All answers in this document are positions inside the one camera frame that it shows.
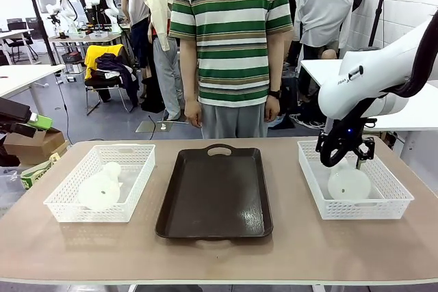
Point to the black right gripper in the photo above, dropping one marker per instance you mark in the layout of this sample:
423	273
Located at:
349	133

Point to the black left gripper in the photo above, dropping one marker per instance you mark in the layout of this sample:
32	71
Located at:
13	109

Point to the translucent white conical flask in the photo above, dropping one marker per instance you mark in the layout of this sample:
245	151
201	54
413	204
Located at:
101	189
349	184

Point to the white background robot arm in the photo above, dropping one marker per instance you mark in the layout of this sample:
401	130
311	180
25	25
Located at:
65	8
109	8

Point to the person's left forearm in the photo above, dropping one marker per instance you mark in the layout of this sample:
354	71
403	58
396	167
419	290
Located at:
275	61

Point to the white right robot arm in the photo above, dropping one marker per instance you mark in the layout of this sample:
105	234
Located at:
369	80

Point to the person's right forearm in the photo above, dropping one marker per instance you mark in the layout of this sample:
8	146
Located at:
189	69

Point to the person's left hand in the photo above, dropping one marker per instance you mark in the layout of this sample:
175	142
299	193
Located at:
272	110

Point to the person's right hand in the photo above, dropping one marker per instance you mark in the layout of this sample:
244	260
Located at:
193	114

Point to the brown cardboard box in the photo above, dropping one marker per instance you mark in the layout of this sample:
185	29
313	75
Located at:
34	141

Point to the green and white carton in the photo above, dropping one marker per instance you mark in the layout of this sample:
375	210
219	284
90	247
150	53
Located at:
37	172

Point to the white perforated plastic basket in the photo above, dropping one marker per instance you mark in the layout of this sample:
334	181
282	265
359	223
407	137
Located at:
140	169
386	179

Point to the metal chair with clothes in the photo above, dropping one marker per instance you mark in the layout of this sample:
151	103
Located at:
102	90

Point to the black wristwatch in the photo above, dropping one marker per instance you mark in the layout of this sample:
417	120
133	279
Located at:
274	93

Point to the black office chair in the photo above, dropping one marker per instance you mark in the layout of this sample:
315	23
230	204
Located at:
20	39

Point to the yellow garment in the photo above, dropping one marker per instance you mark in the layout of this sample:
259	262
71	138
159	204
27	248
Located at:
94	56

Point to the black tripod stand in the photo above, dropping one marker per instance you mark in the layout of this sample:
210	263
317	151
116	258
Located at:
42	28
380	8

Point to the dark navy garment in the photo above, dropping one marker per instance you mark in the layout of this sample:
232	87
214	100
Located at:
119	73

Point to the background work table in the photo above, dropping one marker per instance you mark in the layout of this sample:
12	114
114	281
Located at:
89	37

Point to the metal floor plate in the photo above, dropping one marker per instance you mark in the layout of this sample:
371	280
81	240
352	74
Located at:
154	127

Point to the dark brown serving tray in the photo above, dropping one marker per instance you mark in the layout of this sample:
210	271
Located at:
214	193

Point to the mannequin with white dress shirt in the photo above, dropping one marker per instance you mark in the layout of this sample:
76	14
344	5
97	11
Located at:
323	8

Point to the person in striped shirt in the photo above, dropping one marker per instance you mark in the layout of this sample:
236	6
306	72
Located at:
232	49

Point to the mannequin with cream shirt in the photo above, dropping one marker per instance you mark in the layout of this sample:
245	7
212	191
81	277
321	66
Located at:
161	32

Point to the mannequin with white tank top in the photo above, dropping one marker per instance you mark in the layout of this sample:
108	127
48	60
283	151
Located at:
137	4

